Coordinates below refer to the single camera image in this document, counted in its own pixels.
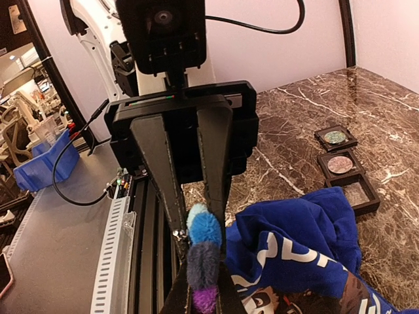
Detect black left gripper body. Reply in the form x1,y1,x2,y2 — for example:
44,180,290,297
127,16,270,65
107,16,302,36
104,80,259,183

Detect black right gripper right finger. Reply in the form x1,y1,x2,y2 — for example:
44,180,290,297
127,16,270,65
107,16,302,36
215,262,246,314

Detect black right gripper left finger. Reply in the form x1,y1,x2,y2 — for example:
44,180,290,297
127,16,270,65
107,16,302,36
160,261,192,314

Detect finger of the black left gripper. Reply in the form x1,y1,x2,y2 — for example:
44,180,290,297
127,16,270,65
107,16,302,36
130,114,187,239
196,103,234,217

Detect rainbow flower plush brooch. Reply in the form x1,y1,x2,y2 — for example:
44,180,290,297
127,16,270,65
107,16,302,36
187,203,223,313

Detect blue printed t-shirt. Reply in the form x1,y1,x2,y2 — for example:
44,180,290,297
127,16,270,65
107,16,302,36
226,188,395,313

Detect green oval brooch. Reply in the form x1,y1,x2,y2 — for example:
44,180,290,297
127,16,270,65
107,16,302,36
324,130,347,145

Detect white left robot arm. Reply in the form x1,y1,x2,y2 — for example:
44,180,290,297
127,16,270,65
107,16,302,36
60,1,259,235

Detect blue plastic bin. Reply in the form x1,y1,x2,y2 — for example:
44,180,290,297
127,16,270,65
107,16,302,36
13,130,80,192

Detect black display box far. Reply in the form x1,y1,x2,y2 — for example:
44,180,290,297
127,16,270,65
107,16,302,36
314,125,358,152

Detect black display box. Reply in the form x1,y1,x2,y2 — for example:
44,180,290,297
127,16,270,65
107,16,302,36
325,172,380,217
317,148,365,179
314,125,358,152

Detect black display box middle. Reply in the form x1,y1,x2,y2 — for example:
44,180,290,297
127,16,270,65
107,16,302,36
317,148,365,179

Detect black display box near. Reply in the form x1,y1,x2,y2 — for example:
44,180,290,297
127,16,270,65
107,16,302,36
325,172,380,217

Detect smartphone pink case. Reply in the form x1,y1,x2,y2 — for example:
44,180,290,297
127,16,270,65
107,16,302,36
0,253,14,297

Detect black front aluminium rail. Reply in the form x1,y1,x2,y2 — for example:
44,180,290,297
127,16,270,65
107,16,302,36
127,179,179,314

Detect white slotted cable duct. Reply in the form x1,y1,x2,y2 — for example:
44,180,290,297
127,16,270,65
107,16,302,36
90,196,136,313

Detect left black frame post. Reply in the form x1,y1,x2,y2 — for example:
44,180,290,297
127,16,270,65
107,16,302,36
19,0,96,154

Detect black frame post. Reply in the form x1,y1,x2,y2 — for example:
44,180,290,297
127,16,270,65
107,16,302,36
338,0,356,67
19,0,96,154

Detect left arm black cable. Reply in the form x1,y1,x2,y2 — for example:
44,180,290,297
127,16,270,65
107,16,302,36
204,0,306,34

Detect right black frame post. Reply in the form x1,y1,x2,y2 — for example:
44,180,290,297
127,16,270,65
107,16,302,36
338,0,356,67

